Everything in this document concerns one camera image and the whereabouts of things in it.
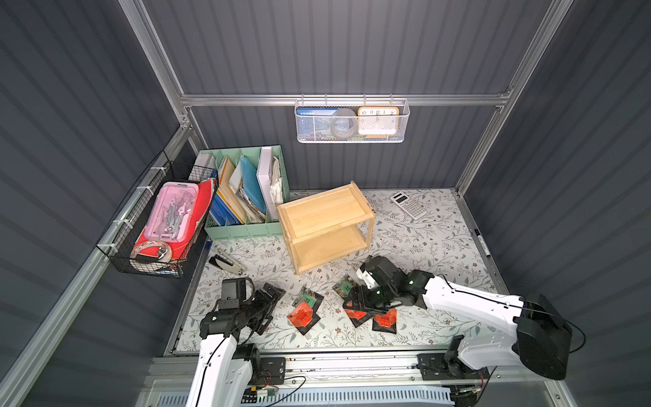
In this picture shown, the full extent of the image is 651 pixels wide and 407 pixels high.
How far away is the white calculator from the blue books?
0.71 metres

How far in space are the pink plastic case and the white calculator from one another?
836 mm

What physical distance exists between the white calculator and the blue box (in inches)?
18.4

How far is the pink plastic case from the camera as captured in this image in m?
0.70

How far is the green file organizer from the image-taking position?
3.05 ft

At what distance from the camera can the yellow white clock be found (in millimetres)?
898

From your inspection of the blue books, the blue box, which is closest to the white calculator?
the blue box
